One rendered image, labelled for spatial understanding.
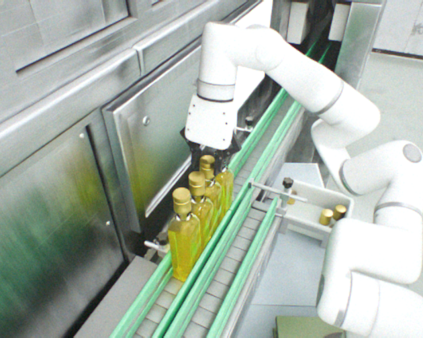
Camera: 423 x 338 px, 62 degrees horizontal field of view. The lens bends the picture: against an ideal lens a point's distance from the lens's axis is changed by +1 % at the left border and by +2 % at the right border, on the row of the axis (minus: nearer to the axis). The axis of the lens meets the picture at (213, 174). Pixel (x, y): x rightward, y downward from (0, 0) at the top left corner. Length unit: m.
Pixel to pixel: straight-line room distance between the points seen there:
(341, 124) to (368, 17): 0.90
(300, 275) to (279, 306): 0.12
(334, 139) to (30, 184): 0.59
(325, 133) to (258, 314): 0.51
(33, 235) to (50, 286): 0.14
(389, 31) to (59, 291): 4.20
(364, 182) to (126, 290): 0.60
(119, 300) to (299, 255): 0.55
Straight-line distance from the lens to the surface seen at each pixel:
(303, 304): 1.05
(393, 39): 4.54
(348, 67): 1.69
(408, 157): 0.77
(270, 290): 1.05
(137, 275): 0.93
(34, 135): 0.55
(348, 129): 0.78
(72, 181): 0.68
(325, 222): 1.19
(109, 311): 0.89
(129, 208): 0.82
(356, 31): 1.64
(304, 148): 1.94
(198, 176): 0.72
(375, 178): 0.78
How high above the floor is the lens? 1.65
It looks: 42 degrees down
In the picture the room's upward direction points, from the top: straight up
